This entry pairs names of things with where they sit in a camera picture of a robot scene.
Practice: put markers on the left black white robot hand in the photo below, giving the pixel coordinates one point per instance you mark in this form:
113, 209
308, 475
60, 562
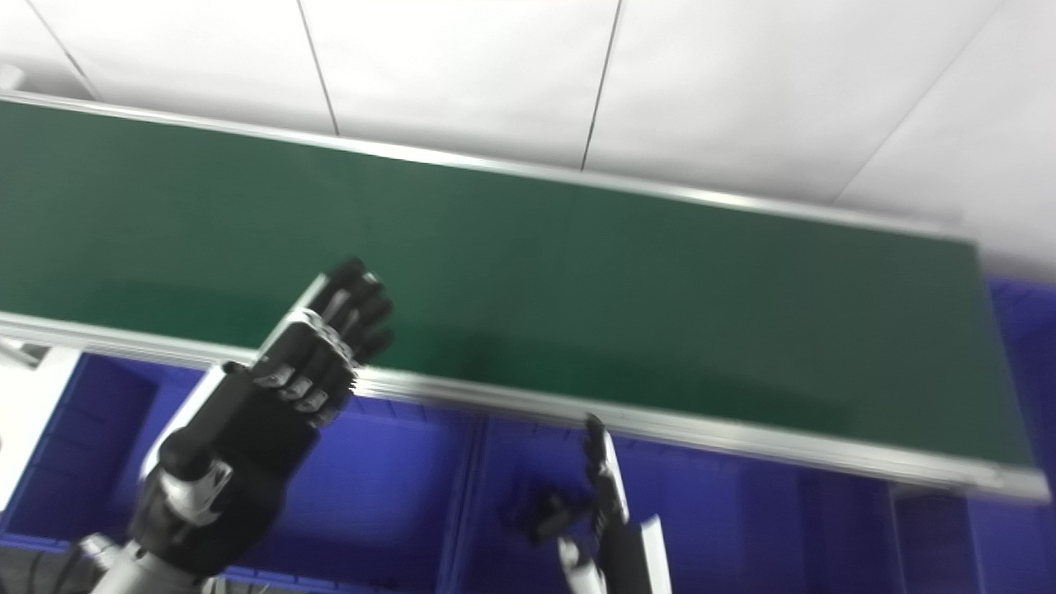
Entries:
239, 445

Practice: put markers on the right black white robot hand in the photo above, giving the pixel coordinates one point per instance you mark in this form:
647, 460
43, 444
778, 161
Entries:
615, 544

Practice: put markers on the blue plastic bin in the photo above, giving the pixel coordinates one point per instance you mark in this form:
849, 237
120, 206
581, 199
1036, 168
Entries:
388, 495
759, 528
1027, 388

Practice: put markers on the green conveyor belt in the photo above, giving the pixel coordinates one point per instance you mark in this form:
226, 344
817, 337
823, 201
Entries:
742, 441
536, 280

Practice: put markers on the grey conveyor end housing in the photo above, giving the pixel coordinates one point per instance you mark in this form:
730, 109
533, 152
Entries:
8, 77

